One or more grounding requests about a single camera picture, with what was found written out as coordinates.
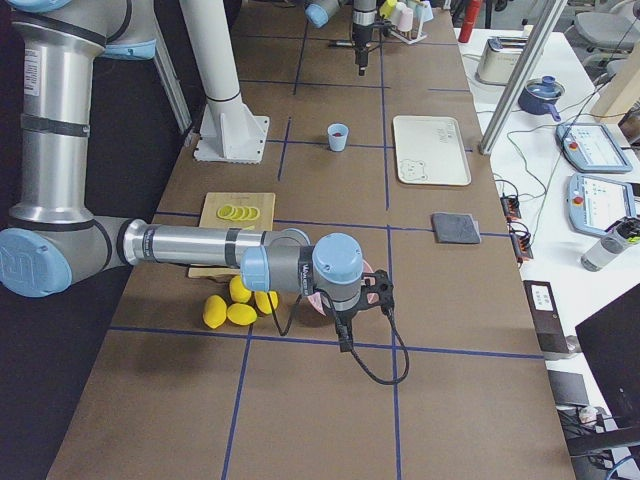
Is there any white wire cup rack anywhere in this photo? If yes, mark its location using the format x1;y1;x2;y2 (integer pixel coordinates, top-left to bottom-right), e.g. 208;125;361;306
389;20;428;45

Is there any pink bowl of ice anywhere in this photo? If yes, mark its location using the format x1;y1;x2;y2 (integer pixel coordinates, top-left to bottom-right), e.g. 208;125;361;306
307;260;379;316

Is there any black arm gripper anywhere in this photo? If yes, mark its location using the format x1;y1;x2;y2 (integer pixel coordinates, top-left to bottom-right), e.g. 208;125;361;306
351;23;373;75

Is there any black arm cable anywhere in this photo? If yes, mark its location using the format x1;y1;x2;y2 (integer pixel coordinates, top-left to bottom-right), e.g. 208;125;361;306
267;289;336;337

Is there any whole yellow lemon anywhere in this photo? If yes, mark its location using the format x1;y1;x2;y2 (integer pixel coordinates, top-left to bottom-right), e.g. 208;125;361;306
227;303;258;326
229;276;252;304
202;295;227;329
254;291;279;315

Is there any pink cup on rack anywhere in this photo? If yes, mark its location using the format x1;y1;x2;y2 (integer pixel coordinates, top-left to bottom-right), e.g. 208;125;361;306
389;3;414;32

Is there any blue teach pendant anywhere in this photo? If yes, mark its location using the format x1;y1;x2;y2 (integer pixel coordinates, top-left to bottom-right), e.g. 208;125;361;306
555;122;633;174
567;173;636;237

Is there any yellow cup on rack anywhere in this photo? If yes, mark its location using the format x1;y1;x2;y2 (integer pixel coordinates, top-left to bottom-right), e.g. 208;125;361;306
378;0;397;19

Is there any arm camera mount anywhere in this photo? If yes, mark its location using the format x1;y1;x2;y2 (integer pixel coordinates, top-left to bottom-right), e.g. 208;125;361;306
373;17;393;38

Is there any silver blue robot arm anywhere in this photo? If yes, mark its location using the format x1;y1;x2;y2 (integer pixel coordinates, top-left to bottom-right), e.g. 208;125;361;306
304;0;377;76
1;1;366;351

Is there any clear water bottle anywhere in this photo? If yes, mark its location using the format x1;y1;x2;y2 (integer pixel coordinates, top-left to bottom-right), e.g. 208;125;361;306
580;217;639;272

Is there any brown box with label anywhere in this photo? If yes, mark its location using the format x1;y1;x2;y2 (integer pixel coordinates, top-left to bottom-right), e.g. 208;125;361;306
523;280;573;360

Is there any blue pot with lid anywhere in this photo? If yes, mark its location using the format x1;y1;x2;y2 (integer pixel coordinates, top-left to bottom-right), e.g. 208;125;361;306
518;75;565;122

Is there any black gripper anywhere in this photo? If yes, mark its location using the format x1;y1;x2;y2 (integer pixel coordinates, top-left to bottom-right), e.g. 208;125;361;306
333;307;359;353

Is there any aluminium frame post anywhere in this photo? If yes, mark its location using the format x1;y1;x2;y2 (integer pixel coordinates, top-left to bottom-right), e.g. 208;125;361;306
478;0;568;155

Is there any cream toaster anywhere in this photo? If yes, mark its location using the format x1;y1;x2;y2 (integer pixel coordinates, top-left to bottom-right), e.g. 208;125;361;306
475;36;527;86

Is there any light blue plastic cup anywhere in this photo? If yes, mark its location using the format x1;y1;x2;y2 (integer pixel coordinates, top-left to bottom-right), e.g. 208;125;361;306
327;123;349;152

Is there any black monitor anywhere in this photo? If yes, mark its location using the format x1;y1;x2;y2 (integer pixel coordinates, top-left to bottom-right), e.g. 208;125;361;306
567;286;639;456

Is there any grey folded cloth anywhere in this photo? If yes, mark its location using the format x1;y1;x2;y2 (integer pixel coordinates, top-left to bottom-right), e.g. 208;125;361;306
431;212;481;245

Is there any wooden cutting board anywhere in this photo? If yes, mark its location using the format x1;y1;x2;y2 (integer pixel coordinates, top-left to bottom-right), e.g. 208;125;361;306
187;192;277;280

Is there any red bottle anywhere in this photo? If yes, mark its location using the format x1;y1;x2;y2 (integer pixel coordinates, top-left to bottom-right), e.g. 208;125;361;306
458;0;478;43

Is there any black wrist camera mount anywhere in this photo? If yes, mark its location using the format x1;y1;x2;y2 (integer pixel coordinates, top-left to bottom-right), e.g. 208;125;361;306
349;268;410;386

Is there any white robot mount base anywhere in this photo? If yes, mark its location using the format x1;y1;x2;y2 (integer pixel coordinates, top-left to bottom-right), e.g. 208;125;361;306
194;102;270;164

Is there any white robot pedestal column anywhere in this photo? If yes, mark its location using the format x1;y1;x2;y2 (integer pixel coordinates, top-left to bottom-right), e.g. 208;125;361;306
180;0;240;102

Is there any white bear serving tray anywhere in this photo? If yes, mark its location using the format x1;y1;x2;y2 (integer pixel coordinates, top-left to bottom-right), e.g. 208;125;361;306
393;115;471;186

